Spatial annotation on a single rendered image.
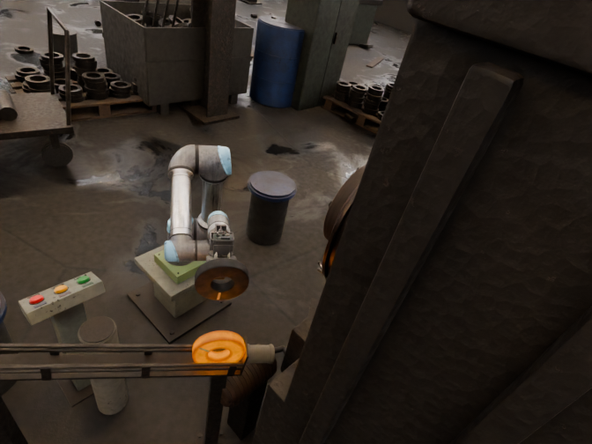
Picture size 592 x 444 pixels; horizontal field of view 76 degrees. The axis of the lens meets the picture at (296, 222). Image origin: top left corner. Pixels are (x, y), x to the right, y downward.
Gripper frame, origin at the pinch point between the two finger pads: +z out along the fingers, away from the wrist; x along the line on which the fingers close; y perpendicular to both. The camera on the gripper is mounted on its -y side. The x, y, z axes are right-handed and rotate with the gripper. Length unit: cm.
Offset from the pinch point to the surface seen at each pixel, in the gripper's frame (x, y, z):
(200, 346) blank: -5.6, -19.4, 7.1
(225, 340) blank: 1.2, -17.0, 7.7
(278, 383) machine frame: 12.6, -12.8, 28.5
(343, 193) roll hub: 30.4, 27.8, 3.2
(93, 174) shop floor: -83, -41, -207
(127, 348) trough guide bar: -26.1, -24.3, 0.7
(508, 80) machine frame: 17, 60, 64
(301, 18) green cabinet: 98, 101, -358
